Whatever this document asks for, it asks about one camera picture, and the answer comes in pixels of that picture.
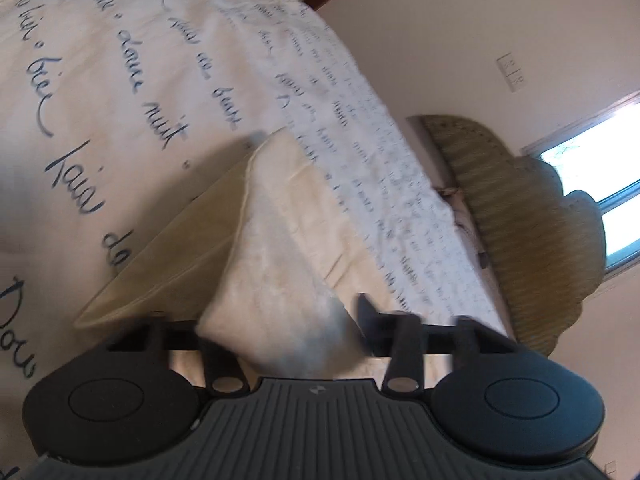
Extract cream white pants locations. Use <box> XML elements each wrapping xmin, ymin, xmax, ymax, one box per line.
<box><xmin>75</xmin><ymin>130</ymin><xmax>399</xmax><ymax>380</ymax></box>

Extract olive green scalloped headboard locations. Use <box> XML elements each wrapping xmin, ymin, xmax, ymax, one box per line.
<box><xmin>420</xmin><ymin>115</ymin><xmax>606</xmax><ymax>356</ymax></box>

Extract bright window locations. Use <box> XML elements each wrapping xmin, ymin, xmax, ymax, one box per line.
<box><xmin>522</xmin><ymin>92</ymin><xmax>639</xmax><ymax>276</ymax></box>

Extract white bedspread with script writing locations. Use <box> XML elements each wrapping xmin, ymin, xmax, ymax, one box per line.
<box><xmin>1</xmin><ymin>0</ymin><xmax>503</xmax><ymax>479</ymax></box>

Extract white wall switch plate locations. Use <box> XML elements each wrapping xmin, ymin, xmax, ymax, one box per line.
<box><xmin>496</xmin><ymin>52</ymin><xmax>526</xmax><ymax>92</ymax></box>

